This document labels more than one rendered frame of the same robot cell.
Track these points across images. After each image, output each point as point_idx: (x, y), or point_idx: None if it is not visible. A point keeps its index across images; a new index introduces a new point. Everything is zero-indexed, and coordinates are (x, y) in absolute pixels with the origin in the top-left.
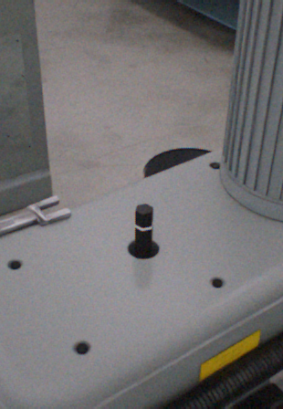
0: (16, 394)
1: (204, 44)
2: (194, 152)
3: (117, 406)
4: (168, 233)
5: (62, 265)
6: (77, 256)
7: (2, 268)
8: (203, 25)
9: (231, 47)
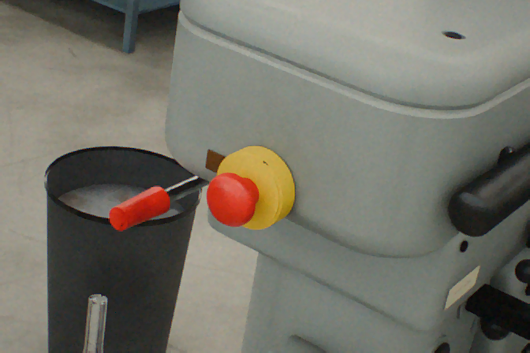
0: (410, 69)
1: (64, 31)
2: (118, 152)
3: (499, 118)
4: None
5: None
6: None
7: None
8: (57, 6)
9: (107, 36)
